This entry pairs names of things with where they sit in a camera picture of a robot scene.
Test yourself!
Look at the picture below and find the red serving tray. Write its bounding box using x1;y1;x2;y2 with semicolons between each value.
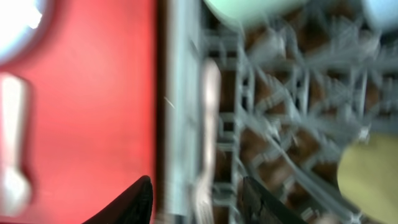
1;0;156;223

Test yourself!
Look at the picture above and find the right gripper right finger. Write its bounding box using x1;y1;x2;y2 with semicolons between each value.
242;177;307;224

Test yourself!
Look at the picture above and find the yellow plastic cup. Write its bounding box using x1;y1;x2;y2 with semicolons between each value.
337;133;397;224

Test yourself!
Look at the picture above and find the light blue plate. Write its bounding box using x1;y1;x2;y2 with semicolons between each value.
1;0;56;66

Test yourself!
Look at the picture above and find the light blue small bowl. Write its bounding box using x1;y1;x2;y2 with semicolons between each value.
361;0;397;32

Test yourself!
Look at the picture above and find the white plastic fork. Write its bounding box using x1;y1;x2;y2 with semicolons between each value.
193;59;221;224

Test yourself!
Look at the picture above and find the white plastic spoon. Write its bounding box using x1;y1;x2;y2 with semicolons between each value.
1;73;32;217

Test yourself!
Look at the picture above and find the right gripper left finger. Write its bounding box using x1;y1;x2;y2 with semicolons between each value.
83;175;154;224

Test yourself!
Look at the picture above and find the grey dishwasher rack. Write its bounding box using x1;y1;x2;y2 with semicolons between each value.
157;0;397;223

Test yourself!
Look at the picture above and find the mint green bowl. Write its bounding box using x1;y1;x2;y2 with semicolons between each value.
204;0;309;29

